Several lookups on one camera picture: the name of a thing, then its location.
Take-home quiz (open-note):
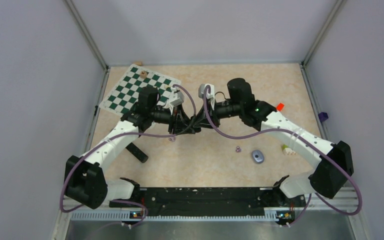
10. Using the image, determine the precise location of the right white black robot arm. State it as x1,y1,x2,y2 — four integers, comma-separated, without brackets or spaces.
198,78,354,206

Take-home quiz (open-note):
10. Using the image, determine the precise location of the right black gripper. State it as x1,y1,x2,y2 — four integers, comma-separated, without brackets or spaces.
193,97,243,130

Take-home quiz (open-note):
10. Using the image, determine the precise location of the green white toy brick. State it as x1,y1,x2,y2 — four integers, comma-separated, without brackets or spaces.
281,144,297,156

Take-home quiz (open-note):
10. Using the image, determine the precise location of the purple object at edge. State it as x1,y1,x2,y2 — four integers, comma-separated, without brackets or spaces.
318,112,329,123

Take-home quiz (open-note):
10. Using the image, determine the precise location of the white perforated cable duct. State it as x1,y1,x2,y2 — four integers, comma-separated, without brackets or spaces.
71,210,279,222

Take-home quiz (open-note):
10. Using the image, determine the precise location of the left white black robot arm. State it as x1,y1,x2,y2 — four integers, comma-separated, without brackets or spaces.
59,84,197,213

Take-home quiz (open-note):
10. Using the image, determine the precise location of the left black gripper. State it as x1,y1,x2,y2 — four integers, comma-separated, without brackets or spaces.
149,103,196,135

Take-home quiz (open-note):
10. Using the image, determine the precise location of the red block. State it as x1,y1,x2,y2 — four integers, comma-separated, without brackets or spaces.
276,103,285,111

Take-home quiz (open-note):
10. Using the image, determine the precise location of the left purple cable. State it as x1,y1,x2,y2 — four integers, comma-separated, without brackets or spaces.
59,83,198,229

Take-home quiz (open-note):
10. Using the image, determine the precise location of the green white chessboard mat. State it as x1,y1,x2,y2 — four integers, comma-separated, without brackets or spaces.
98,64,182,117

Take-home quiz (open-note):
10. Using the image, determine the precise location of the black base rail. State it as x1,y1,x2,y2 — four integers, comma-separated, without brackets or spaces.
109,186,307,218

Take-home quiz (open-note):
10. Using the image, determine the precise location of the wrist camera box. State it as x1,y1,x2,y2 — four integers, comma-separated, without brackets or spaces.
198,83,216,109
168,91,184,107

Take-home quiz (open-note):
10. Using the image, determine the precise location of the black cuboid bar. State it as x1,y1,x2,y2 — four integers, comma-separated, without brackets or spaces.
126,143,149,163

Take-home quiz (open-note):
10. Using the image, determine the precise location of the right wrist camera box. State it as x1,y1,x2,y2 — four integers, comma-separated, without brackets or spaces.
198,83,216,109

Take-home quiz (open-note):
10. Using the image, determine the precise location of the wooden chess piece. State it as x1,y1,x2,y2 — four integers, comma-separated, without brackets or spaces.
140,71,148,79

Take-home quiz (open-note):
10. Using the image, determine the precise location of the grey purple charging case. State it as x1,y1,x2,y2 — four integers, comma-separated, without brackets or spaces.
251,149,265,164

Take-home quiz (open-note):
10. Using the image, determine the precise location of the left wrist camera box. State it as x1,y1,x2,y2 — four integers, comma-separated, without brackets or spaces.
168,91,184,107

